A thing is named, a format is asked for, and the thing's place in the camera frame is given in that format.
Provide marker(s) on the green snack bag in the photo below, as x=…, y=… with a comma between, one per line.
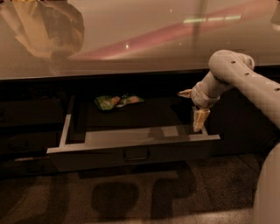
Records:
x=108, y=102

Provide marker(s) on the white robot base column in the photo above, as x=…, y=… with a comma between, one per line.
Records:
x=266, y=209

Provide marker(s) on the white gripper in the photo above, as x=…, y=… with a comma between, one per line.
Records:
x=199, y=96

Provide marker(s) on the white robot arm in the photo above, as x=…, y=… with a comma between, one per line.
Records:
x=228, y=69

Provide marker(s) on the dark drawer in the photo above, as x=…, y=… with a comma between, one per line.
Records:
x=31, y=112
x=155, y=131
x=27, y=166
x=28, y=142

